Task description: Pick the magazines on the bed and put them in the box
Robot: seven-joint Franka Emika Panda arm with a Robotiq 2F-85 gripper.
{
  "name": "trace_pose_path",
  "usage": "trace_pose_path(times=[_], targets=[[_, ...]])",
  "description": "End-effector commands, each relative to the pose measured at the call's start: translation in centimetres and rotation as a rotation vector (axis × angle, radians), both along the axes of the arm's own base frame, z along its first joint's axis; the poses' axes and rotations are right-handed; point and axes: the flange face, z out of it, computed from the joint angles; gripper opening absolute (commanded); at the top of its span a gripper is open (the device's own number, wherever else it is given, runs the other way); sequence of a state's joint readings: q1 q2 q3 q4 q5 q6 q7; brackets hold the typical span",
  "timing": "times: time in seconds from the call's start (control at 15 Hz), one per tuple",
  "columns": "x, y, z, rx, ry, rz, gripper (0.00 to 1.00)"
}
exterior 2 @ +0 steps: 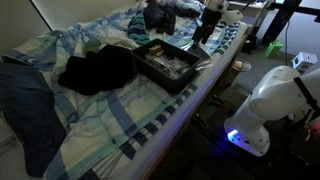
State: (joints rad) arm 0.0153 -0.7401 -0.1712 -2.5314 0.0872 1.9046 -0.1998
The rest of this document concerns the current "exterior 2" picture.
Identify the dark jacket near pillow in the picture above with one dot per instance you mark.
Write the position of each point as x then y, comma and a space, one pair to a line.
160, 17

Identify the blue checked bed sheet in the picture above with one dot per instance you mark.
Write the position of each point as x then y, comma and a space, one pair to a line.
105, 131

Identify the teal striped cloth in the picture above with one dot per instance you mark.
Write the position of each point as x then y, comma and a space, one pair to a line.
137, 30

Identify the green bag on floor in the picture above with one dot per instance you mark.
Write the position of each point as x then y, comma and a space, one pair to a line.
273, 49

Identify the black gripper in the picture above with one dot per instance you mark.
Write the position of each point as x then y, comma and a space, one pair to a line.
209, 19

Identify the black clothing heap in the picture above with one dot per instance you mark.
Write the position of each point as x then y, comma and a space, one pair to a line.
110, 68

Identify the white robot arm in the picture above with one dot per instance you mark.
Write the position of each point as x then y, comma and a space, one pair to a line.
282, 91

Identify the black camera stand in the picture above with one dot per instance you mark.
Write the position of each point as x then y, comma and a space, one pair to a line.
282, 17

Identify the dark grey plastic box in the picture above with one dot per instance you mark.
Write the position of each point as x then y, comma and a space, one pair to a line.
172, 71

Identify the white box on floor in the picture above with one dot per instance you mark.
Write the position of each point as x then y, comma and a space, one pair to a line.
303, 61

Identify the yellow item in box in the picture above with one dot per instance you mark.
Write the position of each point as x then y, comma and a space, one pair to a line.
156, 50

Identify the dark blue jeans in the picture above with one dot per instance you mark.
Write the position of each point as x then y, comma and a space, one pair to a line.
27, 104

